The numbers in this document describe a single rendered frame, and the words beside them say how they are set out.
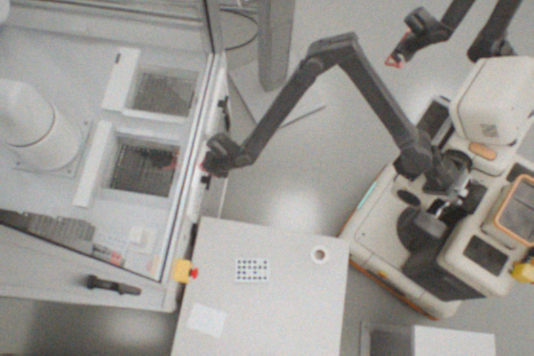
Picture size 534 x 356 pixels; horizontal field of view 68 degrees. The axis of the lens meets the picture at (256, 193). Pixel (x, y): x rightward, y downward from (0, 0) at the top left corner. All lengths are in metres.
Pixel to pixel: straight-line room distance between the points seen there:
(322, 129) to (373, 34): 0.81
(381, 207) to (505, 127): 1.06
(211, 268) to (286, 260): 0.28
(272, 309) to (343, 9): 2.25
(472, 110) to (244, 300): 0.95
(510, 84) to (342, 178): 1.41
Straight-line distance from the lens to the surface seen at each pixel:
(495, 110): 1.16
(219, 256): 1.51
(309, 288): 1.50
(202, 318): 1.49
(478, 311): 2.54
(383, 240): 2.10
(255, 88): 2.62
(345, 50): 0.99
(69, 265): 0.71
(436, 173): 1.20
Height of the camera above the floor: 2.25
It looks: 72 degrees down
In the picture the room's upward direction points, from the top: 2 degrees counter-clockwise
